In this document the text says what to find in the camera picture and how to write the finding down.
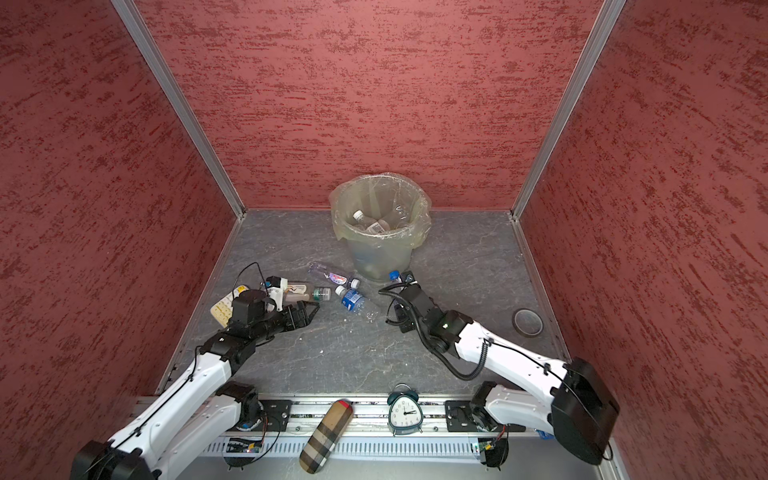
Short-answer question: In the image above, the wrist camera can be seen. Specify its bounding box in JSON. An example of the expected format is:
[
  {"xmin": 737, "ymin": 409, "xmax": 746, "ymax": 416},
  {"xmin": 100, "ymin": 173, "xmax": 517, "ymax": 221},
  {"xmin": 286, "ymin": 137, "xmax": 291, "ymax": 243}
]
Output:
[
  {"xmin": 264, "ymin": 276, "xmax": 288, "ymax": 311},
  {"xmin": 401, "ymin": 271, "xmax": 417, "ymax": 284}
]

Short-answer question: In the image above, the blue label bottle white cap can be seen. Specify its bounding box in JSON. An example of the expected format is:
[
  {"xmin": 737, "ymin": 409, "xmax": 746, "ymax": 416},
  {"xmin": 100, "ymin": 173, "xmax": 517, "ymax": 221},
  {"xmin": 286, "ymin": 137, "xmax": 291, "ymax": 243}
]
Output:
[{"xmin": 335, "ymin": 286, "xmax": 381, "ymax": 321}]

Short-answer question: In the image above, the purple label clear bottle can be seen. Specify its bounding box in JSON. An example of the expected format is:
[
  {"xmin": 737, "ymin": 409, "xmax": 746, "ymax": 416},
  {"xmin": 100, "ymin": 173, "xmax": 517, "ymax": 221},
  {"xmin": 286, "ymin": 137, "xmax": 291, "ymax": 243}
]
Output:
[{"xmin": 308, "ymin": 262, "xmax": 360, "ymax": 289}]

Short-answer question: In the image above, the beige calculator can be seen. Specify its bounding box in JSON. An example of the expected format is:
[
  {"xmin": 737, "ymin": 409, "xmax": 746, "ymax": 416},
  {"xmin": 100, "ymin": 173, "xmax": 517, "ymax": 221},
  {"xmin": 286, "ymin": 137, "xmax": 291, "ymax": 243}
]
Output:
[{"xmin": 210, "ymin": 285, "xmax": 248, "ymax": 328}]

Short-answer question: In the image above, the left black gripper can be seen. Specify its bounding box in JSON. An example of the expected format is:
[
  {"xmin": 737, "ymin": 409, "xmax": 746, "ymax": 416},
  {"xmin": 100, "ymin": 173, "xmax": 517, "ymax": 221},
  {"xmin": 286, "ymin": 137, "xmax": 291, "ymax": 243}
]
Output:
[{"xmin": 252, "ymin": 302, "xmax": 320, "ymax": 342}]

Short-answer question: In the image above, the clear plastic bin liner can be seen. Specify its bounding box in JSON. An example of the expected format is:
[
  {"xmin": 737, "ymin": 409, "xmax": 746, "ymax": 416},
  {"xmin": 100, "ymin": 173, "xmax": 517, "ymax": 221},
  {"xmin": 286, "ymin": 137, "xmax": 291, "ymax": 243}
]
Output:
[{"xmin": 329, "ymin": 172, "xmax": 432, "ymax": 250}]

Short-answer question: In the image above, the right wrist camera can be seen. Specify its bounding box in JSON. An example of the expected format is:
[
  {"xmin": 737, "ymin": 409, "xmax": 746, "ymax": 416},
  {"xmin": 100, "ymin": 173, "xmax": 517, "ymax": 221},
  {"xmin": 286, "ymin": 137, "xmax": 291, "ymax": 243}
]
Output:
[{"xmin": 401, "ymin": 271, "xmax": 417, "ymax": 284}]

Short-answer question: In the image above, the plaid glasses case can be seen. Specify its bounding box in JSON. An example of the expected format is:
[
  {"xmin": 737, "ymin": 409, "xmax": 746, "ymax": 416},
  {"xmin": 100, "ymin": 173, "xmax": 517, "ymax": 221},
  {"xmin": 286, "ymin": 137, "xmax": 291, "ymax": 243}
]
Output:
[{"xmin": 299, "ymin": 400, "xmax": 354, "ymax": 474}]

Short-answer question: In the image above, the grey mesh waste bin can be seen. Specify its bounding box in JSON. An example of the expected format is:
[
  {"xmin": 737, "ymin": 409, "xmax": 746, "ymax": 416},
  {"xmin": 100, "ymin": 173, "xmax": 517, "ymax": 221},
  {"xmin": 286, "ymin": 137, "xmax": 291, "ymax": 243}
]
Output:
[{"xmin": 339, "ymin": 177, "xmax": 425, "ymax": 283}]

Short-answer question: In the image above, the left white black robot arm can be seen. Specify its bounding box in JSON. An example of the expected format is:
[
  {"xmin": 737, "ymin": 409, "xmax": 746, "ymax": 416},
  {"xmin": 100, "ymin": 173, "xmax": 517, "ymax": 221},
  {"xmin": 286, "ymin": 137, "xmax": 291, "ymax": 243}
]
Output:
[{"xmin": 70, "ymin": 289, "xmax": 320, "ymax": 479}]

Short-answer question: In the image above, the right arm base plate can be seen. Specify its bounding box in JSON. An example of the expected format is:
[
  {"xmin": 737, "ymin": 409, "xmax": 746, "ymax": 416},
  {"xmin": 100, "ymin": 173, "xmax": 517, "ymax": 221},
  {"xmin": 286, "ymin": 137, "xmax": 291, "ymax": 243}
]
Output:
[{"xmin": 444, "ymin": 400, "xmax": 488, "ymax": 433}]

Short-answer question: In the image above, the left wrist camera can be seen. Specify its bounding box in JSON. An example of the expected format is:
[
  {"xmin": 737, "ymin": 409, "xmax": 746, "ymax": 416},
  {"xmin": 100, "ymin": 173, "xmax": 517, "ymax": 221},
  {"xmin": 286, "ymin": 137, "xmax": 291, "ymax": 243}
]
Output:
[{"xmin": 264, "ymin": 276, "xmax": 288, "ymax": 311}]

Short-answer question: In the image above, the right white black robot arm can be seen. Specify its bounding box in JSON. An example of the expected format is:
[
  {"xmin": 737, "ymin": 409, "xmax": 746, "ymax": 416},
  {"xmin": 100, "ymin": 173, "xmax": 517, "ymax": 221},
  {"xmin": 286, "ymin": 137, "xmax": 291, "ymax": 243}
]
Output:
[{"xmin": 378, "ymin": 282, "xmax": 620, "ymax": 465}]

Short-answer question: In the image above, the green alarm clock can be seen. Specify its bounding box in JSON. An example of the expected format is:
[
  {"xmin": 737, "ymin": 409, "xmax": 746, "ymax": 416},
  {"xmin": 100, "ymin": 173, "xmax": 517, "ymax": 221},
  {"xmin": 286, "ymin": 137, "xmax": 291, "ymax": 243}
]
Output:
[{"xmin": 387, "ymin": 383, "xmax": 424, "ymax": 436}]

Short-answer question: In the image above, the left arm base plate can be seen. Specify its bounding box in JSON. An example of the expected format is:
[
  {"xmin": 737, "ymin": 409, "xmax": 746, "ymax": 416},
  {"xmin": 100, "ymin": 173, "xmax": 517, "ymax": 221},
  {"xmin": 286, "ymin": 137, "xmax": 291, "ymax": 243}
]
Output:
[{"xmin": 242, "ymin": 399, "xmax": 294, "ymax": 432}]

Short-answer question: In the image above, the tape roll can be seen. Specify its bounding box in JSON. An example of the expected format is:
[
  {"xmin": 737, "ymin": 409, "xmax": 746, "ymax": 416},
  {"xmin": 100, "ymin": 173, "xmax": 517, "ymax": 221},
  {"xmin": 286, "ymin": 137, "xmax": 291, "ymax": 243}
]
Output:
[{"xmin": 512, "ymin": 308, "xmax": 544, "ymax": 338}]

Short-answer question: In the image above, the green label small bottle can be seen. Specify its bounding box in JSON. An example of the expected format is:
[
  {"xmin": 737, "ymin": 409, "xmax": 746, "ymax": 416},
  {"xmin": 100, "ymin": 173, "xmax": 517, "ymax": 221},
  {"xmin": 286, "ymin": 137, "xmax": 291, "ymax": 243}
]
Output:
[{"xmin": 311, "ymin": 287, "xmax": 333, "ymax": 302}]

